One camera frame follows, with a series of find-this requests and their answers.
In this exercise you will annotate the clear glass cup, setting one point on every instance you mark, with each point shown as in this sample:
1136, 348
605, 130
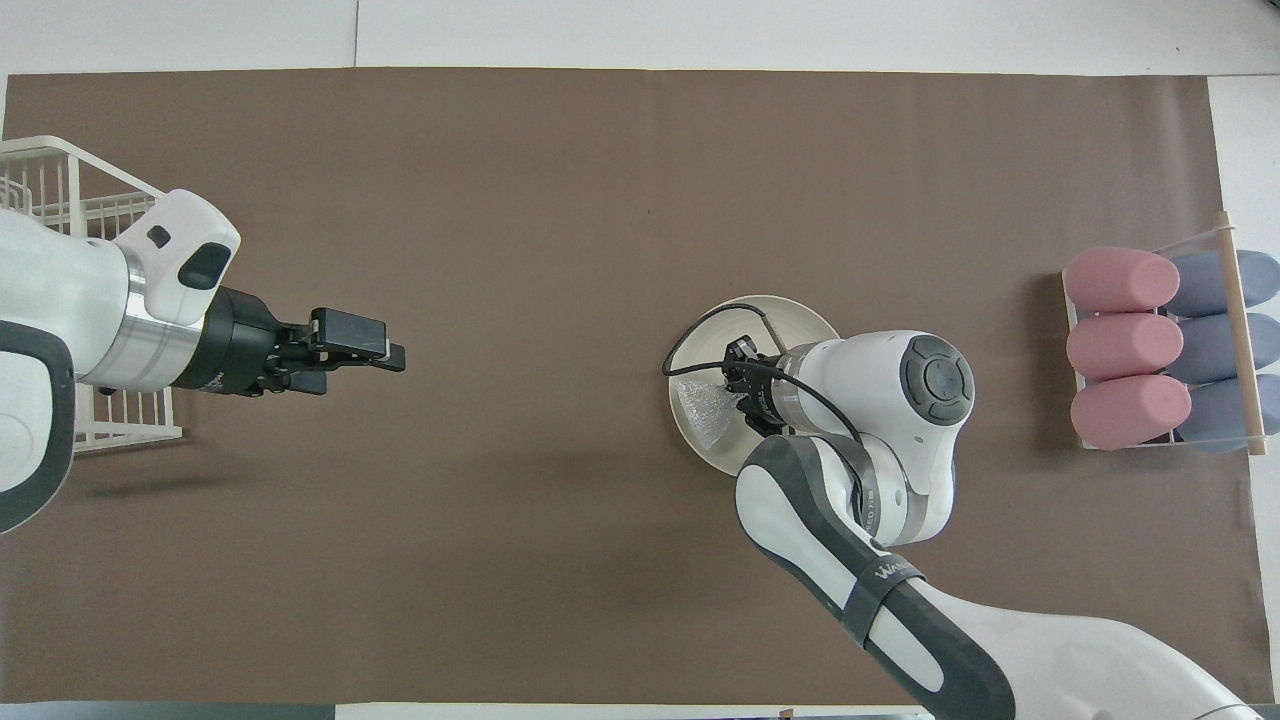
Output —
705, 410

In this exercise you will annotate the brown paper table mat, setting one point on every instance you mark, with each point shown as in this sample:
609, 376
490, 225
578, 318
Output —
500, 500

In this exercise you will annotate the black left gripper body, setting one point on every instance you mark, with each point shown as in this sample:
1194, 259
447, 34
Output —
240, 345

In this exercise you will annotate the pink plastic cup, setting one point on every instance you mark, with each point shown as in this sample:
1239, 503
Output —
1130, 412
1125, 346
1120, 280

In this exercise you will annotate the blue plastic cup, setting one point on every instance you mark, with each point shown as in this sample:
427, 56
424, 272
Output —
1205, 285
1215, 348
1215, 415

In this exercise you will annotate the round white plate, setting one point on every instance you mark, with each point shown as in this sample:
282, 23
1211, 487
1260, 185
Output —
705, 340

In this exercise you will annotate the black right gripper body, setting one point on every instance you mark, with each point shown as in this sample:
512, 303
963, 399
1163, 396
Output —
758, 395

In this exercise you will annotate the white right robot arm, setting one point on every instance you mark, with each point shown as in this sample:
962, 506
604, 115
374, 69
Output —
880, 400

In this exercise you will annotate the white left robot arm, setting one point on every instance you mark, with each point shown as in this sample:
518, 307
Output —
60, 300

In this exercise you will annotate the white cup holder rack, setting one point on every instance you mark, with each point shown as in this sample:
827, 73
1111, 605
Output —
1243, 340

